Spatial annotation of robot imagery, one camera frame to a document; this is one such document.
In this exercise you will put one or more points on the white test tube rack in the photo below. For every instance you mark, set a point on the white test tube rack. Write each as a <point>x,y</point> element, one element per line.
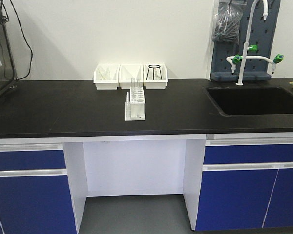
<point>135,104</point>

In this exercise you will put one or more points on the rear clear test tube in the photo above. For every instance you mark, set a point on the rear clear test tube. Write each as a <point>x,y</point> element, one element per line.
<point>132,82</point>

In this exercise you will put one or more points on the grey pegboard drying rack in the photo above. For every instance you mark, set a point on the grey pegboard drying rack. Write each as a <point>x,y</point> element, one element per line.
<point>261,37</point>

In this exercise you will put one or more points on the clear glass flask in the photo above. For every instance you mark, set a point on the clear glass flask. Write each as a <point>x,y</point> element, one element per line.
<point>156,74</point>

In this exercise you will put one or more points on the right white storage bin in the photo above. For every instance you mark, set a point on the right white storage bin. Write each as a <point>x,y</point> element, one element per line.
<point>156,84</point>

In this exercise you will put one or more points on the white storage bin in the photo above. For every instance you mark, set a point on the white storage bin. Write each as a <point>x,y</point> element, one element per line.
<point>129,71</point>
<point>112,83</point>
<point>156,84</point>

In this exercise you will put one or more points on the middle white storage bin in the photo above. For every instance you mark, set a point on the middle white storage bin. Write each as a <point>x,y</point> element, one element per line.
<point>129,71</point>

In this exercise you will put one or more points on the left white storage bin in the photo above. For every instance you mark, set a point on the left white storage bin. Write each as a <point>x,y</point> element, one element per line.
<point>112,83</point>

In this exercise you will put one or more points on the large clear glass beaker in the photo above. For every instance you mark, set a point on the large clear glass beaker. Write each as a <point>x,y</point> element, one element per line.
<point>104,73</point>

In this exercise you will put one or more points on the black lab sink basin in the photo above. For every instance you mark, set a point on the black lab sink basin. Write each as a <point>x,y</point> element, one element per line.
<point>252,101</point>

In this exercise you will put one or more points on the white gooseneck lab faucet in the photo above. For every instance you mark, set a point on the white gooseneck lab faucet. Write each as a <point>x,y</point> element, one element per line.
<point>234,60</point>

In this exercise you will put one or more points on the right blue cabinet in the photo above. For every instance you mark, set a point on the right blue cabinet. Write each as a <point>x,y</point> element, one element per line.
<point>246,186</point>

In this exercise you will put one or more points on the blue cabinet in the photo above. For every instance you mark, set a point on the blue cabinet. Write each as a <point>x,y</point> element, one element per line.
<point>246,186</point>
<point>34,190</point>

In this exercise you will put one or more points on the plastic bag of pegs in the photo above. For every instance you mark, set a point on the plastic bag of pegs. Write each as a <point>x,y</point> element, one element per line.
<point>228,19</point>

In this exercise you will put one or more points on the left blue cabinet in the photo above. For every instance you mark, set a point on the left blue cabinet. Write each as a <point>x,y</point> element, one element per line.
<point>34,190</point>

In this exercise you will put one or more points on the clear acrylic equipment box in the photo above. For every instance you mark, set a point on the clear acrylic equipment box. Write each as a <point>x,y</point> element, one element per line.
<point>7,69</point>

